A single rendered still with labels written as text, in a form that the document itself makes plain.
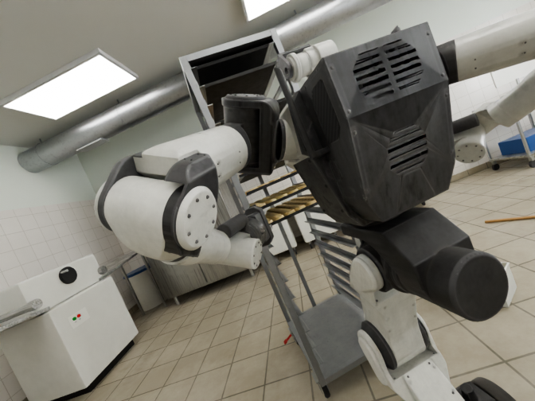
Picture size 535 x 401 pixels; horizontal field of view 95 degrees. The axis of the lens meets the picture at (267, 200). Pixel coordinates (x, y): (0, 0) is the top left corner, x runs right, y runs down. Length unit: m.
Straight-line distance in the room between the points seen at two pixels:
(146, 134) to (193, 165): 4.62
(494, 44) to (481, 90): 4.60
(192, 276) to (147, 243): 3.51
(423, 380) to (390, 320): 0.21
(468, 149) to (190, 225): 0.71
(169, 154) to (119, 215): 0.09
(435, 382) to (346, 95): 0.81
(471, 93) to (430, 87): 4.72
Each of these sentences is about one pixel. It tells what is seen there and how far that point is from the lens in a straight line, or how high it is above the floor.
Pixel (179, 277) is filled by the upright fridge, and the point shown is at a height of 0.40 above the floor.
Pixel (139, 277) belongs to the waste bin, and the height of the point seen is 0.56.
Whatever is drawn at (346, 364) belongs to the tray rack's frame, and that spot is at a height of 0.15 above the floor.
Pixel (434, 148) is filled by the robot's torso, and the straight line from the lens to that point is 0.53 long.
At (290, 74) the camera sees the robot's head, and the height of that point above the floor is 1.35.
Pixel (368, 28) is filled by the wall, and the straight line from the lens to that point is 4.94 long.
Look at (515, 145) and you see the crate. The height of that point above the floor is 0.31.
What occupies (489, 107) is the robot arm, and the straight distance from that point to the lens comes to 0.84.
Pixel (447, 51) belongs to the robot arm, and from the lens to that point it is 0.72.
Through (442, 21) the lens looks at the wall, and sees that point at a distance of 5.35.
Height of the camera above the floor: 1.14
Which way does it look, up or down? 4 degrees down
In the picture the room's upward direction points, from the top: 23 degrees counter-clockwise
